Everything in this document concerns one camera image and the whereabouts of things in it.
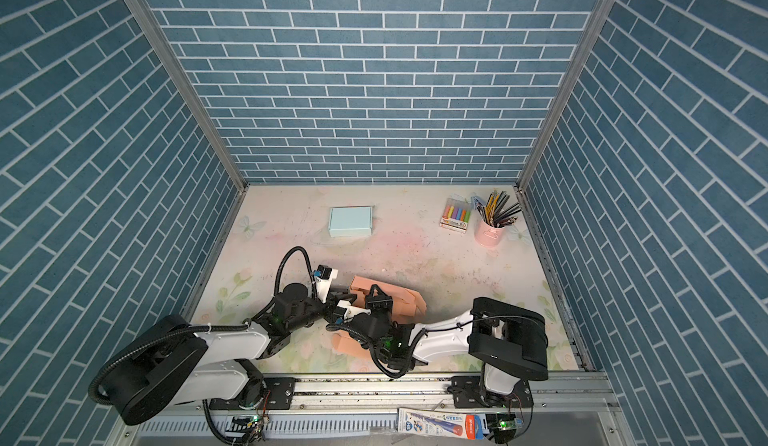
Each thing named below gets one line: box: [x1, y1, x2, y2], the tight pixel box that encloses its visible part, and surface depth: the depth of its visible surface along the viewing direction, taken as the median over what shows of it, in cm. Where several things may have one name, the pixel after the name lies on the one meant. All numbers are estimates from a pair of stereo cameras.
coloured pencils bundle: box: [476, 189, 522, 228], surface depth 98 cm
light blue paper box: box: [328, 206, 373, 238], surface depth 107 cm
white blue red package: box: [397, 408, 485, 440], surface depth 71 cm
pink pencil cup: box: [474, 219, 506, 247], surface depth 99 cm
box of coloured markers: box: [439, 197, 472, 234], surface depth 113 cm
